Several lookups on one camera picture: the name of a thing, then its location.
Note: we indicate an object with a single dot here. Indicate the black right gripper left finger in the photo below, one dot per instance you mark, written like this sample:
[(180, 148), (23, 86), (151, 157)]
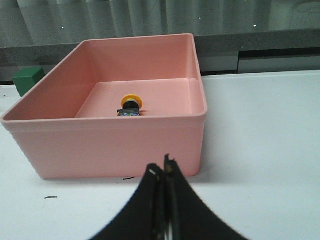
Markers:
[(142, 217)]

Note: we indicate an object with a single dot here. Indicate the green cube near bin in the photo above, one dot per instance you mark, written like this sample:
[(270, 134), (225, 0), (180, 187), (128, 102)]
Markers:
[(27, 78)]

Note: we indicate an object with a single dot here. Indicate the yellow mushroom push button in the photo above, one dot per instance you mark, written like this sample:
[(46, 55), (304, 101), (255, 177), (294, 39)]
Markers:
[(131, 105)]

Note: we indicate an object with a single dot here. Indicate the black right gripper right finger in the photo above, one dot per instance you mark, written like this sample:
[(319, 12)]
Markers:
[(189, 218)]

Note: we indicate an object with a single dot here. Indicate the grey stone counter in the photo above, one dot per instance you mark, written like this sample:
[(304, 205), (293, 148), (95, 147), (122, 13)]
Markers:
[(238, 53)]

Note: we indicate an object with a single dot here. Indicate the pink plastic bin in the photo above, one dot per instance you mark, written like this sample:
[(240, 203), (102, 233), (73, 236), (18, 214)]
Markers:
[(67, 125)]

